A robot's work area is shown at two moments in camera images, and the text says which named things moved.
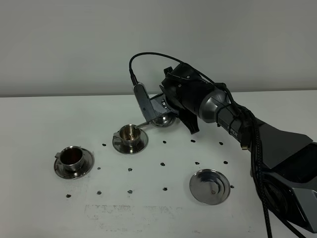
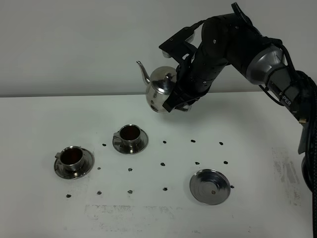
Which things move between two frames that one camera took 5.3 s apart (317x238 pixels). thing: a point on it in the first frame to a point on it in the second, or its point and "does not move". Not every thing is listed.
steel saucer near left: (88, 162) does not move
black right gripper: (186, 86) to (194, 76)
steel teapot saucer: (209, 187) does not move
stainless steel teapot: (165, 121) to (159, 86)
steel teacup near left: (72, 158) does not move
